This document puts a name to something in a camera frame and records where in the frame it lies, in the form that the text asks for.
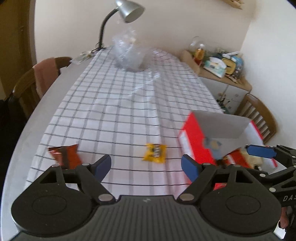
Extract orange brown foil snack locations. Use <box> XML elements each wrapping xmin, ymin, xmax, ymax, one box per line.
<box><xmin>48</xmin><ymin>144</ymin><xmax>82</xmax><ymax>169</ymax></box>

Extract light blue snack packet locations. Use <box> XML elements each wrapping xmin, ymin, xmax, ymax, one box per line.
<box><xmin>203</xmin><ymin>137</ymin><xmax>223</xmax><ymax>160</ymax></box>

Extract yellow snack packet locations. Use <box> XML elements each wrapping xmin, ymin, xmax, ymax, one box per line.
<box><xmin>143</xmin><ymin>143</ymin><xmax>166</xmax><ymax>164</ymax></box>

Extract cream white snack bag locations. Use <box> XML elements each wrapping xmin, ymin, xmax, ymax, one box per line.
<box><xmin>240</xmin><ymin>148</ymin><xmax>263</xmax><ymax>169</ymax></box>

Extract large red snack bag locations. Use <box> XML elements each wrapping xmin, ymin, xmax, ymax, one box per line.
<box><xmin>223</xmin><ymin>149</ymin><xmax>252</xmax><ymax>168</ymax></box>

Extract person left hand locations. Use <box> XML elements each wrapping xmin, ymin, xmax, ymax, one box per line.
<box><xmin>279</xmin><ymin>207</ymin><xmax>289</xmax><ymax>229</ymax></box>

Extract red cardboard box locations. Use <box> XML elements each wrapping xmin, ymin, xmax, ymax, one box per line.
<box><xmin>178</xmin><ymin>110</ymin><xmax>278</xmax><ymax>173</ymax></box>

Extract wooden chair right side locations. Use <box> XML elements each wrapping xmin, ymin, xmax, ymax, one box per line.
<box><xmin>234</xmin><ymin>93</ymin><xmax>277</xmax><ymax>144</ymax></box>

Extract wooden chair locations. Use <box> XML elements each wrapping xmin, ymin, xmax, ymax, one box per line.
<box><xmin>234</xmin><ymin>93</ymin><xmax>277</xmax><ymax>144</ymax></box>
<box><xmin>12</xmin><ymin>57</ymin><xmax>72</xmax><ymax>119</ymax></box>

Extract white wooden cabinet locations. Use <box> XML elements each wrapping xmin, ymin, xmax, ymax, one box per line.
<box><xmin>180</xmin><ymin>50</ymin><xmax>252</xmax><ymax>114</ymax></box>

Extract white black checkered tablecloth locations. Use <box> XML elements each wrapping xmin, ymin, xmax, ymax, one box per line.
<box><xmin>26</xmin><ymin>49</ymin><xmax>221</xmax><ymax>196</ymax></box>

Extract yellow box on cabinet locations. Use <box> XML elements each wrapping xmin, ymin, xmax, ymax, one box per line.
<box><xmin>222</xmin><ymin>58</ymin><xmax>236</xmax><ymax>75</ymax></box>

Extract tissue box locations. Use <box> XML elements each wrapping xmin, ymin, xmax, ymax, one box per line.
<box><xmin>203</xmin><ymin>57</ymin><xmax>227</xmax><ymax>78</ymax></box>

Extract wooden chair left side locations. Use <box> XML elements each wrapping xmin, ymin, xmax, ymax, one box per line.
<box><xmin>12</xmin><ymin>57</ymin><xmax>72</xmax><ymax>119</ymax></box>

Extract pink cloth on chair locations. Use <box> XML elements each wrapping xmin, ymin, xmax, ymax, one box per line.
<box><xmin>33</xmin><ymin>58</ymin><xmax>59</xmax><ymax>98</ymax></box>

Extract glass jar orange contents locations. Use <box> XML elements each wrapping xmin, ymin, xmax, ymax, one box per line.
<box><xmin>189</xmin><ymin>36</ymin><xmax>206</xmax><ymax>66</ymax></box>

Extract clear plastic bag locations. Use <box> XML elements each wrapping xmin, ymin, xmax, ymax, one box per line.
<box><xmin>112</xmin><ymin>29</ymin><xmax>156</xmax><ymax>72</ymax></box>

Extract silver desk lamp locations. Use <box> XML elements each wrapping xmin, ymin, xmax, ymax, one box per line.
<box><xmin>97</xmin><ymin>0</ymin><xmax>146</xmax><ymax>50</ymax></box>

